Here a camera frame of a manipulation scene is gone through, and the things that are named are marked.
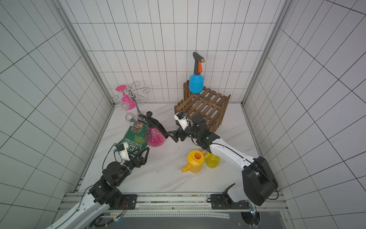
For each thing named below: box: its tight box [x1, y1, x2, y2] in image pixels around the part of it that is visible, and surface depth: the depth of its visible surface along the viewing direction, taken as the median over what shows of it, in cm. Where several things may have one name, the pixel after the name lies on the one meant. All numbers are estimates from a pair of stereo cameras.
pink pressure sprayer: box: [144, 111, 166, 148], surface depth 83 cm
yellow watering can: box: [181, 149, 206, 174], surface depth 79 cm
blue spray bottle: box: [188, 51, 206, 94], surface depth 84 cm
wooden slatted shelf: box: [173, 80, 232, 133], surface depth 97 cm
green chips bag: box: [114, 119, 148, 154], surface depth 95 cm
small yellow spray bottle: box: [204, 152, 221, 169], surface depth 81 cm
